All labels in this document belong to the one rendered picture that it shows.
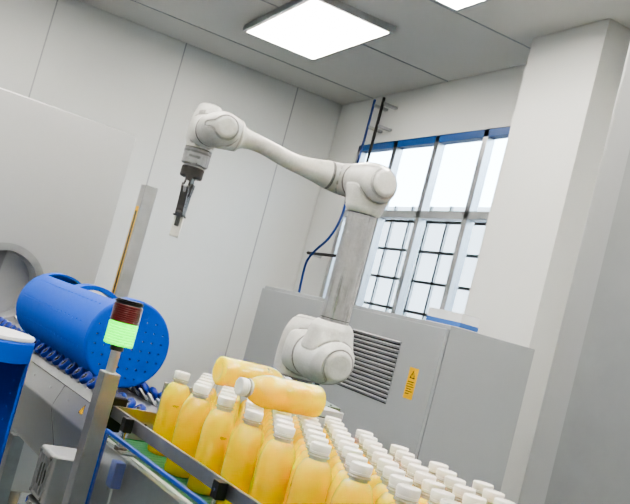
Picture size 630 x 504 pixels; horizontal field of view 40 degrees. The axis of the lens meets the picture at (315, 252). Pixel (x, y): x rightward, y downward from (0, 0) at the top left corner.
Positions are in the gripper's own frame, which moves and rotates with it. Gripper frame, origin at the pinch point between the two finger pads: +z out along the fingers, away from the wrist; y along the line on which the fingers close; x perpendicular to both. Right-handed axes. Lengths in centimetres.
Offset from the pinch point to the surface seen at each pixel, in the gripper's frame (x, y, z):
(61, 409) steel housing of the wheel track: -17, 8, 65
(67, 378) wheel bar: -21, -3, 57
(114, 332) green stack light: 8, 95, 30
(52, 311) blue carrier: -37, -22, 39
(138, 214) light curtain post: -33, -100, -6
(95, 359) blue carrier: -11.4, 8.7, 47.2
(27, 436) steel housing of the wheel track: -35, -32, 85
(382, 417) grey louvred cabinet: 99, -132, 55
